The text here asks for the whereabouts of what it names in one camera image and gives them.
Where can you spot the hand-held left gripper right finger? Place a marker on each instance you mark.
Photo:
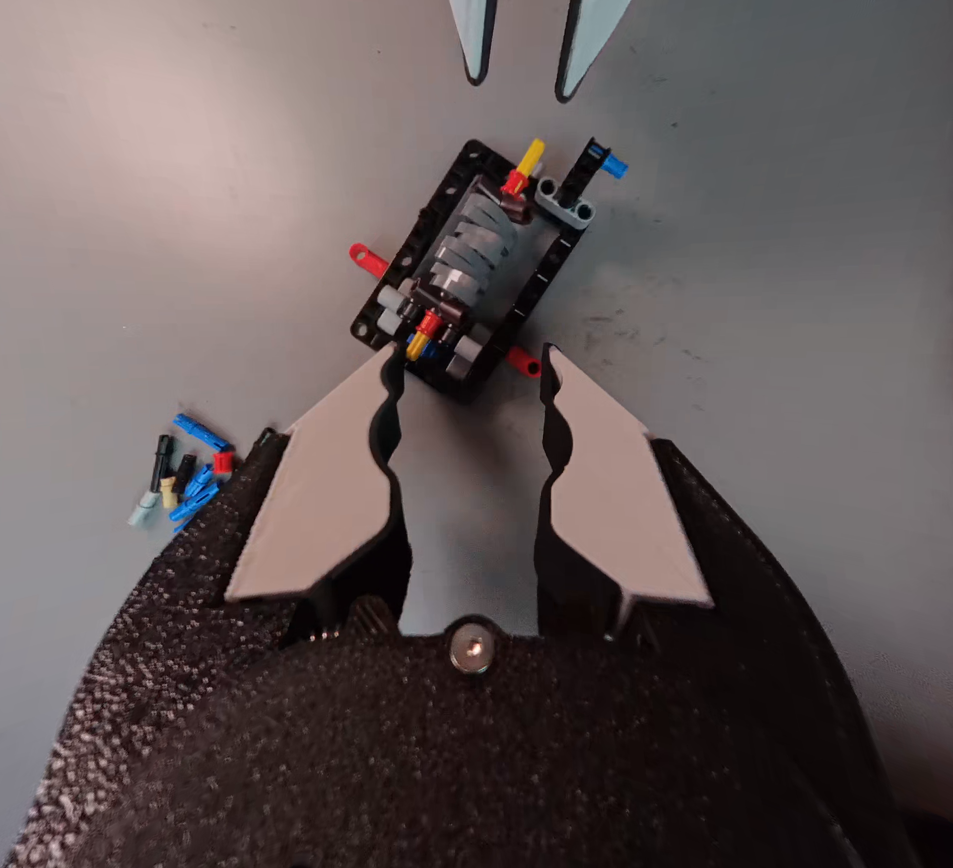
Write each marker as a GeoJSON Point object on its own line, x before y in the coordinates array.
{"type": "Point", "coordinates": [618, 510]}

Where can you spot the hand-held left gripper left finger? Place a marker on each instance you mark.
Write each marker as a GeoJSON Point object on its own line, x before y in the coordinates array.
{"type": "Point", "coordinates": [320, 503]}

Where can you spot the black building brick frame assembly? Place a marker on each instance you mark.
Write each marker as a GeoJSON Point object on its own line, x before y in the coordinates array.
{"type": "Point", "coordinates": [476, 250]}

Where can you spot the pile of small brick pins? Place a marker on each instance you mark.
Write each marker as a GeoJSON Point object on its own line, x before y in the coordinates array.
{"type": "Point", "coordinates": [195, 488]}

